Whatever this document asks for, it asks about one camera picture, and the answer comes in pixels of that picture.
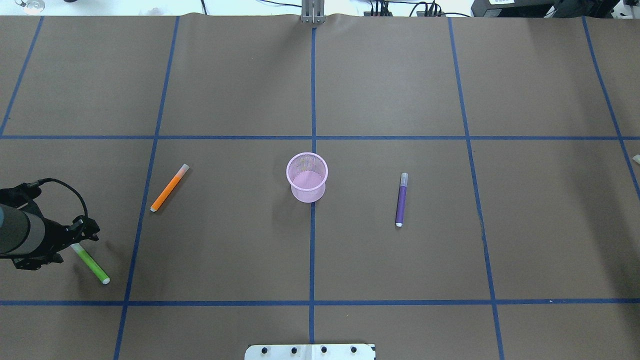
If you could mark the aluminium frame post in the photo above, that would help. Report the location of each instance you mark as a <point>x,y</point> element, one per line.
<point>313,12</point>

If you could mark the brown paper table cover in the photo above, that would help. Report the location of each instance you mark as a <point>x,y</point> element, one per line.
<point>440,188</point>

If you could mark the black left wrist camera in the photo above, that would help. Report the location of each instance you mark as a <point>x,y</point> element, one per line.
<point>20,196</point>

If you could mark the purple highlighter pen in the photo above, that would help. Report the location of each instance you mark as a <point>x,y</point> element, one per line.
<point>401,200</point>

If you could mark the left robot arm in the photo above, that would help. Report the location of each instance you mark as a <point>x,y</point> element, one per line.
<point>13,222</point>

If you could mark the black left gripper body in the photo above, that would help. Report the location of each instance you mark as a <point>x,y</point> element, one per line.
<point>56,236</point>

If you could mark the pink mesh pen holder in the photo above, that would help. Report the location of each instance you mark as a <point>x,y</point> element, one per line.
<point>307,174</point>

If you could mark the green highlighter pen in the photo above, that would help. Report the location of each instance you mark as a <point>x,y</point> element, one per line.
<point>89,261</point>

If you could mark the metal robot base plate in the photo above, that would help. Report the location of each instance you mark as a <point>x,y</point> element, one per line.
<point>331,351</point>

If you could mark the orange highlighter pen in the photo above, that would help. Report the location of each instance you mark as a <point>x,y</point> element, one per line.
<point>169,188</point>

